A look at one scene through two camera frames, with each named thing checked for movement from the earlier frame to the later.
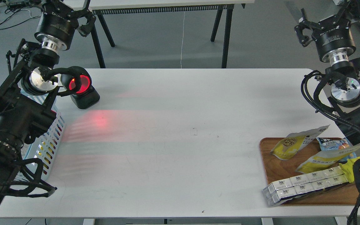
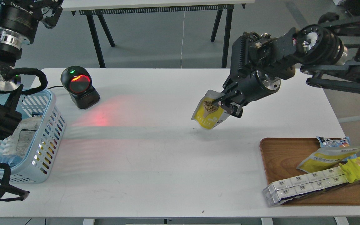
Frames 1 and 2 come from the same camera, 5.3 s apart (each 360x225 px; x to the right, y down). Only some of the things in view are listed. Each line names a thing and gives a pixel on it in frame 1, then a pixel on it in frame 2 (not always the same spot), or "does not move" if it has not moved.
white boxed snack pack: [277, 191] does not move
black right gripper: [334, 40] to [243, 87]
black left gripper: [56, 27] to [16, 21]
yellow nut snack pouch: [286, 148] to [207, 115]
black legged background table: [100, 8] does not move
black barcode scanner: [77, 82] does not move
